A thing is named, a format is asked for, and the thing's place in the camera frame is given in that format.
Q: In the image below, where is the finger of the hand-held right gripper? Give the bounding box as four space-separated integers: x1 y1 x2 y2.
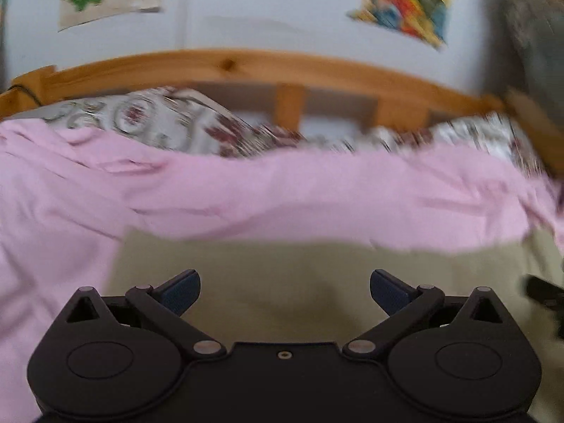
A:
515 273 564 314

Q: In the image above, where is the clear plastic bag of clothes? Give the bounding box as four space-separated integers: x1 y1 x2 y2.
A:
500 0 564 113

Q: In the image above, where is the floral patterned quilt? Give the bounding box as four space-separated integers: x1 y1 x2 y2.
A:
42 87 545 169

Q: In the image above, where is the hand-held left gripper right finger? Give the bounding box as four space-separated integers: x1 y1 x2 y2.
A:
342 268 512 361

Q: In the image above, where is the pink bed sheet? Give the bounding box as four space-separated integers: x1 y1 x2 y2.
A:
0 119 564 423

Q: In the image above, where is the beige brown olive hooded jacket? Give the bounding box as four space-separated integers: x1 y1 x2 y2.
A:
107 224 564 345

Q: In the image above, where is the black cable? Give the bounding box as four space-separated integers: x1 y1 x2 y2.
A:
8 83 44 107

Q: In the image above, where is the wooden bed headboard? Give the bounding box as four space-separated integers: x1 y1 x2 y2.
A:
0 48 564 172

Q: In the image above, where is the colourful landscape drawing poster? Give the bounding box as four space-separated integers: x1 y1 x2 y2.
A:
347 0 455 50

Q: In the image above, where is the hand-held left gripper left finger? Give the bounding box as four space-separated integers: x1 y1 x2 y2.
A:
55 268 227 361

